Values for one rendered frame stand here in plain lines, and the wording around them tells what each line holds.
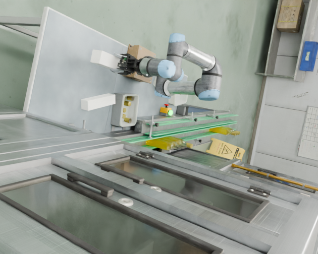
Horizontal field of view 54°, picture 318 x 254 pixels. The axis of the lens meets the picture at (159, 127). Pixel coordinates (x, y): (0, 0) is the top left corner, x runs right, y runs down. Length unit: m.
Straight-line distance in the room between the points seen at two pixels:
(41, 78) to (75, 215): 1.16
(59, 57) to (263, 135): 6.77
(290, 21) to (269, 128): 2.50
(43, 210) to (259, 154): 7.64
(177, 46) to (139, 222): 0.97
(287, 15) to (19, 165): 6.96
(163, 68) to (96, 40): 0.73
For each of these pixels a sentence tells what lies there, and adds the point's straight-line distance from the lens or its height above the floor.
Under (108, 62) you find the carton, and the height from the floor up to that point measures 1.11.
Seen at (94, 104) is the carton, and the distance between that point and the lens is 1.94.
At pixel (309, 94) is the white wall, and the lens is 7.85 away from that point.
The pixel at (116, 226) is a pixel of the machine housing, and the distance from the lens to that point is 0.66.
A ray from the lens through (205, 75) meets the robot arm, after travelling 1.78.
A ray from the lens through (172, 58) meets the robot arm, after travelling 1.46.
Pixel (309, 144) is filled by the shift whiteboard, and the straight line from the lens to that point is 7.89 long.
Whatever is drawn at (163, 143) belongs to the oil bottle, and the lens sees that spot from 2.24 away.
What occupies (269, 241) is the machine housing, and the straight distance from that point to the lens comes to 0.67.
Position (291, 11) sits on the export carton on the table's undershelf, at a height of 0.50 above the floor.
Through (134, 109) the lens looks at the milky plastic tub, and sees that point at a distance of 2.23.
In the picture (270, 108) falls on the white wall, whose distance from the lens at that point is 8.01.
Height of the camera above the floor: 2.17
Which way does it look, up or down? 32 degrees down
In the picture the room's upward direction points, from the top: 104 degrees clockwise
